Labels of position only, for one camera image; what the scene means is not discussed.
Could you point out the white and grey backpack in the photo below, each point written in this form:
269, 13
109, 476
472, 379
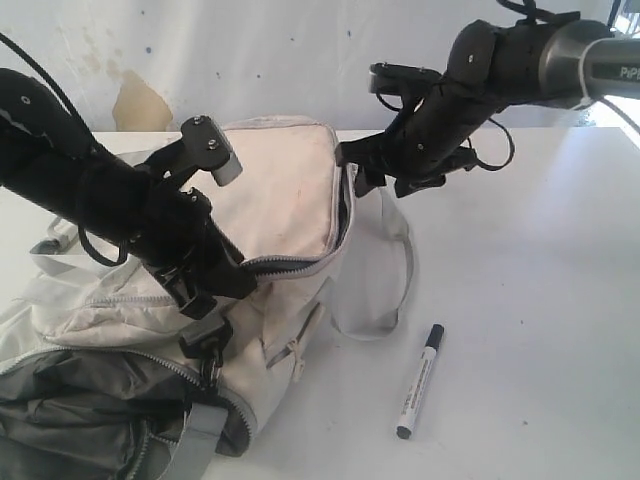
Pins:
102, 377

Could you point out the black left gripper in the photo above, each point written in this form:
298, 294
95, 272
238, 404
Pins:
173, 235

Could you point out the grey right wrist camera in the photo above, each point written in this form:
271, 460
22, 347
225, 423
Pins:
398, 80

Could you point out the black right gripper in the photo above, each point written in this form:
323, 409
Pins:
422, 144

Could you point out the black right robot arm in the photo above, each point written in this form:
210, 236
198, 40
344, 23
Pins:
555, 60

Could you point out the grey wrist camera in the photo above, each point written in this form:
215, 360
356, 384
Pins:
398, 80
204, 146

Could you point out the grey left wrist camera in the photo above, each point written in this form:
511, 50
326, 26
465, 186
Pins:
204, 146

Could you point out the black capped white marker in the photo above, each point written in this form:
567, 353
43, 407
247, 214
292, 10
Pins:
413, 400

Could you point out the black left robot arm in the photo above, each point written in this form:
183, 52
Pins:
48, 159

